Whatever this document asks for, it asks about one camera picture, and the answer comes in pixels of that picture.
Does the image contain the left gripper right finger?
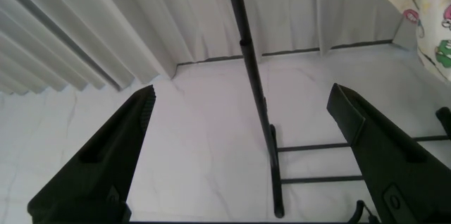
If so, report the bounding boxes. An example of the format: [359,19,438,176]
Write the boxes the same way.
[326,82,451,223]

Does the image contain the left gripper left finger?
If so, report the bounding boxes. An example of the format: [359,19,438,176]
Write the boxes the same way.
[27,84,157,223]

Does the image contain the cream printed garment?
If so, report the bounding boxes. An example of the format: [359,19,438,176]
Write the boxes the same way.
[362,0,451,85]

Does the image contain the black clothes rack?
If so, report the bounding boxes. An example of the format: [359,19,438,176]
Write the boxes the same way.
[223,0,451,219]

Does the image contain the white curtain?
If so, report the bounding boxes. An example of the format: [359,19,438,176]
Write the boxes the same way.
[0,0,420,97]

